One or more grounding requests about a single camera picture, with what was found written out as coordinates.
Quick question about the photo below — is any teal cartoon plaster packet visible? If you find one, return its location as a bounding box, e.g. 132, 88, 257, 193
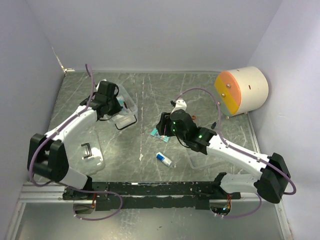
150, 128, 170, 143

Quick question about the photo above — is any clear plastic medicine box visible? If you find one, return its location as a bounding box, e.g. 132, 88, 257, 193
109, 84, 138, 131

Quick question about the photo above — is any clear compartment tray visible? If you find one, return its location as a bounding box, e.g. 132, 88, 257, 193
186, 148, 223, 170

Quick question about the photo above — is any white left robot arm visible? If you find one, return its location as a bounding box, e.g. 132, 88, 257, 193
27, 80, 122, 200

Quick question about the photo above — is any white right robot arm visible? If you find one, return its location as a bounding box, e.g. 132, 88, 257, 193
156, 109, 291, 204

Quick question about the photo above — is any small dark blue cap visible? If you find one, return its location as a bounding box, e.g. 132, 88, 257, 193
211, 122, 217, 129

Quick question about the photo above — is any cream cylinder orange face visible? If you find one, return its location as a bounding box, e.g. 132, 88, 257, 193
213, 66, 269, 117

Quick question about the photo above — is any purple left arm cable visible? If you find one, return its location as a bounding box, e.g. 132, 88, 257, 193
27, 63, 97, 188

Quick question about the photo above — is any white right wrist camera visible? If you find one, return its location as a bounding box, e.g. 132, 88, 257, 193
171, 98, 187, 114

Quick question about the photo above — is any clear box lid black handle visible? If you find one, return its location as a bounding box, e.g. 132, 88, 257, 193
65, 128, 106, 176

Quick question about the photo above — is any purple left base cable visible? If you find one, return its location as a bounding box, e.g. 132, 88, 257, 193
62, 187, 125, 221

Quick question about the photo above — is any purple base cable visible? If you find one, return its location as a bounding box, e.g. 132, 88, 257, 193
62, 187, 125, 221
214, 194, 263, 219

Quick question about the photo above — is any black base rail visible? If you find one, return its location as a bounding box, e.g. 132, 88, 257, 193
62, 181, 242, 212

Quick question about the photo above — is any aluminium frame rail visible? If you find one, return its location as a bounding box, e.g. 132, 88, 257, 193
19, 181, 283, 202

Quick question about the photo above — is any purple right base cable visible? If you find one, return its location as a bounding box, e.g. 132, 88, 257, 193
214, 194, 263, 219

